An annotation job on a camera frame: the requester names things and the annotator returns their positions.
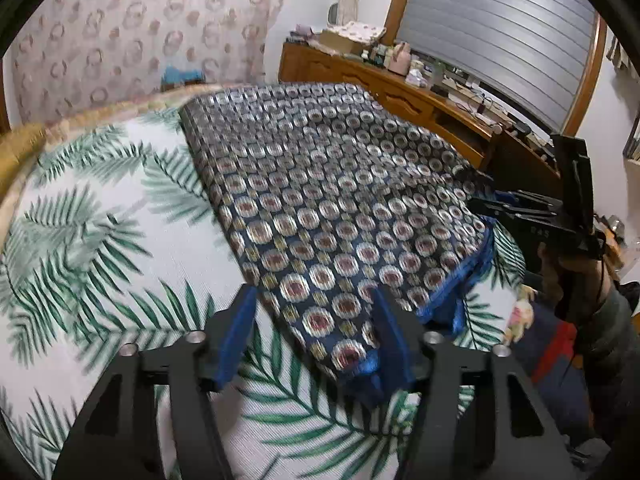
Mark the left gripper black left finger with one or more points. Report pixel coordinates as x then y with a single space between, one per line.
148 400

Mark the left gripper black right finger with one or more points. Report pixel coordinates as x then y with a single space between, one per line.
479 416

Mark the navy patterned silk garment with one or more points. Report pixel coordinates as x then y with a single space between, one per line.
325 196

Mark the person's right hand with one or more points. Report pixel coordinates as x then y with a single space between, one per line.
575 287

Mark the long wooden sideboard cabinet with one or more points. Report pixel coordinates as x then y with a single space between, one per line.
512 164

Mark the palm leaf print blanket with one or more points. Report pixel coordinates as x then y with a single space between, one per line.
114 242

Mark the grey window roller blind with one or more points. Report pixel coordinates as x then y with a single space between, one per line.
532 51

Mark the pink ceramic jug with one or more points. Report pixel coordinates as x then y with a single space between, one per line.
400 59

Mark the cardboard box with cloth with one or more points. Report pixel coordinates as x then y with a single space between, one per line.
351 38

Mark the olive sunflower folded towel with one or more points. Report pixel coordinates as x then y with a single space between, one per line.
16 148

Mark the blue item at headboard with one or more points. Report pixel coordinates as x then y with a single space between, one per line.
174 78

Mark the circle pattern lace curtain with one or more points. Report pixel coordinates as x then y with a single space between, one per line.
75 54

